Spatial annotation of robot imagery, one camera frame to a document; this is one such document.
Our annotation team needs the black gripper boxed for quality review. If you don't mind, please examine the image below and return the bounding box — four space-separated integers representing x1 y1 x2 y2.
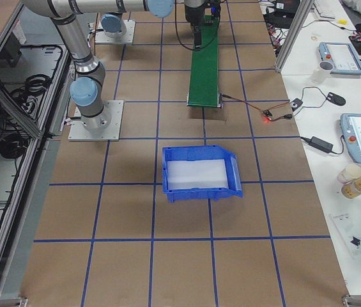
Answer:
184 0 205 47

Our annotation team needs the green conveyor belt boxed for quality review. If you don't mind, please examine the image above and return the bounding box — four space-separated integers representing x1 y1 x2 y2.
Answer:
187 20 222 108

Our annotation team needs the blue plastic bin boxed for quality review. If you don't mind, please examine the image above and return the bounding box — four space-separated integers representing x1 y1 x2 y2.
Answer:
162 145 243 203

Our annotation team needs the white mug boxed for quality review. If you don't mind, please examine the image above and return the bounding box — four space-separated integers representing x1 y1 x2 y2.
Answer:
311 61 334 84

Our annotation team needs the white foam bin liner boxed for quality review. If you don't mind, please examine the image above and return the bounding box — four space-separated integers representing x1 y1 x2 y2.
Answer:
166 159 229 190

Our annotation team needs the far teach pendant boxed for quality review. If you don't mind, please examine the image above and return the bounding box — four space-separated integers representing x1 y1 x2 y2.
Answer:
318 42 361 75

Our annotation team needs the black computer mouse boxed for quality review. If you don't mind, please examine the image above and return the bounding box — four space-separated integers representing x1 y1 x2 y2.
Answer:
326 92 346 106

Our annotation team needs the black power adapter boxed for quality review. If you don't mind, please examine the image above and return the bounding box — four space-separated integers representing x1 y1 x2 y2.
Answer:
301 136 333 154

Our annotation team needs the white paper cup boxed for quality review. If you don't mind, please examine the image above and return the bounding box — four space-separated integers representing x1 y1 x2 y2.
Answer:
337 164 361 184

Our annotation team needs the clear plastic sheet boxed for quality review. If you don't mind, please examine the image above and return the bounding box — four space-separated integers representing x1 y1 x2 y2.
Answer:
329 213 361 258

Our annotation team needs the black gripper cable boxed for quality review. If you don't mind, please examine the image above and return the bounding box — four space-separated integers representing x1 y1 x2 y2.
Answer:
174 0 219 51

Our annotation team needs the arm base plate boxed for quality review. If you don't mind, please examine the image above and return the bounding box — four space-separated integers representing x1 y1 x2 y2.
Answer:
95 20 135 45
68 100 124 141

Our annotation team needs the red conveyor power wire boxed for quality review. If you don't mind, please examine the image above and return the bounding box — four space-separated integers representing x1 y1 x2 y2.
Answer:
220 93 293 123

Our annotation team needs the aluminium frame post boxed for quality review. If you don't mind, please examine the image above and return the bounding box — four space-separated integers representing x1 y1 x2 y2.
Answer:
275 0 314 73

